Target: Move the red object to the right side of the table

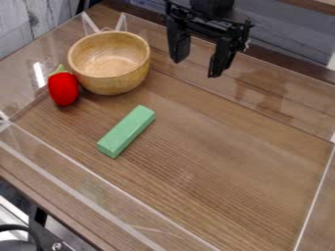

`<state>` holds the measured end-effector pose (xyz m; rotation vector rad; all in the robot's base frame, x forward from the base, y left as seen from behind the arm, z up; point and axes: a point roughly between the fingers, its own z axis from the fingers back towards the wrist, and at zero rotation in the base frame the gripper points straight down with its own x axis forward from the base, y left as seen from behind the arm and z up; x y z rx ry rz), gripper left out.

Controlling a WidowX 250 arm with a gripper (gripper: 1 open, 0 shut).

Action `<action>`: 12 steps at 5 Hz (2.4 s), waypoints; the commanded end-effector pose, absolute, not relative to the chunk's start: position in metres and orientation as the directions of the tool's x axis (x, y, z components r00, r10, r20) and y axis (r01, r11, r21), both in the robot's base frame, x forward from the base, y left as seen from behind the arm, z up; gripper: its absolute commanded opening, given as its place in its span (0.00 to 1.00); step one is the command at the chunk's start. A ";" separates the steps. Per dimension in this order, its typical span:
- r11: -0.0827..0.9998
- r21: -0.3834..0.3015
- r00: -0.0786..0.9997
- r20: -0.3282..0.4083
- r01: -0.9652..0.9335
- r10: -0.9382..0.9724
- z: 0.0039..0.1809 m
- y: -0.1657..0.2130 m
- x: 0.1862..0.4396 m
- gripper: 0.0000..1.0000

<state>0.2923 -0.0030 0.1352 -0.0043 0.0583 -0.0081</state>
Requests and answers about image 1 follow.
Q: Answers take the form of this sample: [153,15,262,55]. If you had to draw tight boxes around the wooden bowl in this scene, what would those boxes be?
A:
[66,31,150,95]

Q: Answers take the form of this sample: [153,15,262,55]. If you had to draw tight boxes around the clear acrylic tray walls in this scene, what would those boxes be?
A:
[0,15,335,251]

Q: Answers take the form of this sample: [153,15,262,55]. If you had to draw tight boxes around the black cable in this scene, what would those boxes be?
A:
[0,223,44,251]

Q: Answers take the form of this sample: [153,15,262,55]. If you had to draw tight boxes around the green rectangular block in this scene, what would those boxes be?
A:
[97,105,156,158]

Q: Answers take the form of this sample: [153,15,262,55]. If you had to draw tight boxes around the clear acrylic corner bracket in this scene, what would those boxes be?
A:
[81,12,128,36]

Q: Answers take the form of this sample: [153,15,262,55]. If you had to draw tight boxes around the red plush strawberry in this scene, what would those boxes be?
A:
[46,64,78,106]

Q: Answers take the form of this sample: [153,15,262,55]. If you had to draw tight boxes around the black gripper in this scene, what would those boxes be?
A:
[165,0,253,77]

